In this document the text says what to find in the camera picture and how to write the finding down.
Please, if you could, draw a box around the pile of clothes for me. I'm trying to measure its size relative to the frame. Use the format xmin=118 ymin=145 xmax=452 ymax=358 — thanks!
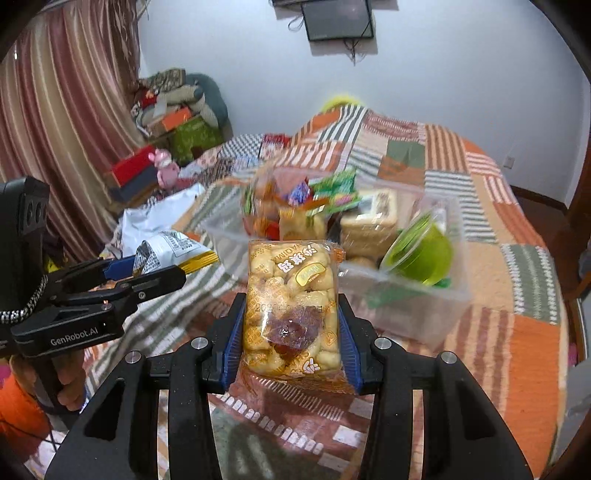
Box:
xmin=130 ymin=68 xmax=206 ymax=139

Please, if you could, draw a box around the small black wall screen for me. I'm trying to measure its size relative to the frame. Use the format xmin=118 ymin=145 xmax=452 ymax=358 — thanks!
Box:
xmin=301 ymin=0 xmax=374 ymax=42

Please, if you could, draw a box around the clear biscuit puff packet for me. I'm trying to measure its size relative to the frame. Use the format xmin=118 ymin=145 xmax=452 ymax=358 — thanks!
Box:
xmin=242 ymin=237 xmax=347 ymax=394

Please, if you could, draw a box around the brown wooden door frame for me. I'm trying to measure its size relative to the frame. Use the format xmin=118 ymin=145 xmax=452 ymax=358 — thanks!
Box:
xmin=564 ymin=115 xmax=591 ymax=370

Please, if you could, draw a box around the red flat box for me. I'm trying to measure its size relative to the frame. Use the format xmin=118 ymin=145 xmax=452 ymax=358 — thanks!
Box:
xmin=110 ymin=144 xmax=158 ymax=188

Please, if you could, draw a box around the yellow hoop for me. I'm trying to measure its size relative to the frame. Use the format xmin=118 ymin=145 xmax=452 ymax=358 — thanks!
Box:
xmin=320 ymin=93 xmax=366 ymax=112

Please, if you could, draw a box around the green snack packet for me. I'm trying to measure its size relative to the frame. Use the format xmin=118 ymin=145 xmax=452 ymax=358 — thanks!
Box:
xmin=308 ymin=167 xmax=364 ymax=216

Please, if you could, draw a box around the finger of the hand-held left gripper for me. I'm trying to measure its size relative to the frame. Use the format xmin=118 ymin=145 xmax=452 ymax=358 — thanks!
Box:
xmin=46 ymin=257 xmax=138 ymax=299
xmin=59 ymin=264 xmax=188 ymax=315

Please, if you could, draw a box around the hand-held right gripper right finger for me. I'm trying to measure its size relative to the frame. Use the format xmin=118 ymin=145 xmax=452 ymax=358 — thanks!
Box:
xmin=337 ymin=293 xmax=532 ymax=480

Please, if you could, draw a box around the grey green chair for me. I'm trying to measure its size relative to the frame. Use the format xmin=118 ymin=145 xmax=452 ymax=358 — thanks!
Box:
xmin=185 ymin=73 xmax=230 ymax=140

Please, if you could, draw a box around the dark grey flat box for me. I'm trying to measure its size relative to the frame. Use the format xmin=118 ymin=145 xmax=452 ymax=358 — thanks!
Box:
xmin=110 ymin=166 xmax=161 ymax=205

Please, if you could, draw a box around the white plastic bag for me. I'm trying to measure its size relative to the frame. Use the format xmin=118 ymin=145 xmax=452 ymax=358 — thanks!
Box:
xmin=110 ymin=182 xmax=207 ymax=260

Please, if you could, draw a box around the orange cardboard box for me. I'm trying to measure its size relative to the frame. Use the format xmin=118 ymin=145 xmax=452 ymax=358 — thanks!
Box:
xmin=158 ymin=107 xmax=193 ymax=136

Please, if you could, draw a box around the person's left hand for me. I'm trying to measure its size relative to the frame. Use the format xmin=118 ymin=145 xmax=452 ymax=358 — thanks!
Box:
xmin=54 ymin=348 xmax=90 ymax=409

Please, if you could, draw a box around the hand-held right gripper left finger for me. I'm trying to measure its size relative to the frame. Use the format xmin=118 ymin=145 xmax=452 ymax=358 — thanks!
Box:
xmin=44 ymin=291 xmax=247 ymax=480

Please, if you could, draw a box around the clear plastic container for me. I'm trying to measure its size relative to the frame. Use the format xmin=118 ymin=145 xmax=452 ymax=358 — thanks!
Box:
xmin=203 ymin=166 xmax=472 ymax=348

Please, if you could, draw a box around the striped curtain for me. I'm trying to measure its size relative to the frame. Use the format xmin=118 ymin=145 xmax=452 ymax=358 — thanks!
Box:
xmin=0 ymin=4 xmax=149 ymax=265

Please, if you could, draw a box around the white grey snack packet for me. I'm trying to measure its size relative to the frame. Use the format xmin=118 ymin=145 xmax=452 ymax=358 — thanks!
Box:
xmin=134 ymin=230 xmax=221 ymax=278

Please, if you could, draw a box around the green jelly cup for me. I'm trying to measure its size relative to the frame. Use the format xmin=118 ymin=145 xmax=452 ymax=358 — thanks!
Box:
xmin=380 ymin=213 xmax=456 ymax=288

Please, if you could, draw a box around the small pale biscuit packet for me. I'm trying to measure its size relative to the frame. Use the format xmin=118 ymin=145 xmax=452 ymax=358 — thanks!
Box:
xmin=279 ymin=208 xmax=327 ymax=241

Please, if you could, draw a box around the pink plush toy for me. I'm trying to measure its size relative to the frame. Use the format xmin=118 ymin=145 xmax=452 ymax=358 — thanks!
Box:
xmin=148 ymin=148 xmax=182 ymax=191

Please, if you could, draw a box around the blue purple candy packet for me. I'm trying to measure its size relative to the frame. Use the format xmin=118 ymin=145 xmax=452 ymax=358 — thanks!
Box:
xmin=286 ymin=180 xmax=311 ymax=206

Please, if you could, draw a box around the clear packet of orange snacks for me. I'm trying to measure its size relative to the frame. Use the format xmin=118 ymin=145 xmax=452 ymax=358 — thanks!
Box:
xmin=242 ymin=167 xmax=288 ymax=222

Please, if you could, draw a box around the red snack packet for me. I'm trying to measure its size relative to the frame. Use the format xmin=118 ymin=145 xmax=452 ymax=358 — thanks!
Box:
xmin=244 ymin=218 xmax=281 ymax=241

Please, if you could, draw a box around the checked patterned quilt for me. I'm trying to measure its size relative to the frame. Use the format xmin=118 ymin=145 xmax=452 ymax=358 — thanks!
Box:
xmin=178 ymin=133 xmax=293 ymax=186

